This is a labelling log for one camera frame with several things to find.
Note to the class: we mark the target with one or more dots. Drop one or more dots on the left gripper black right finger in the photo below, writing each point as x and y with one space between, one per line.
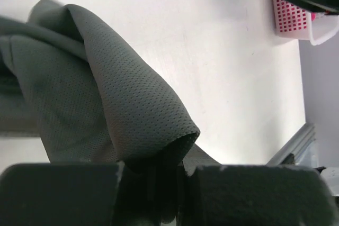
216 194

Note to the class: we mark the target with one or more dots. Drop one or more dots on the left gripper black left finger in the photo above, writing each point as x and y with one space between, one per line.
74 194

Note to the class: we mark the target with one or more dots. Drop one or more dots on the grey t shirt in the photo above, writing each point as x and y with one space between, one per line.
69 78

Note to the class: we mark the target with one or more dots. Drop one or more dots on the magenta t shirt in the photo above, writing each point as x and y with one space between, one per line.
289 17

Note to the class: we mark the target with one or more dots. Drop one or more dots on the white plastic basket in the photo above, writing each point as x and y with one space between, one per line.
318 31

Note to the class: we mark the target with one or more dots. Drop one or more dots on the aluminium mounting rail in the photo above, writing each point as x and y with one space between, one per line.
300 150

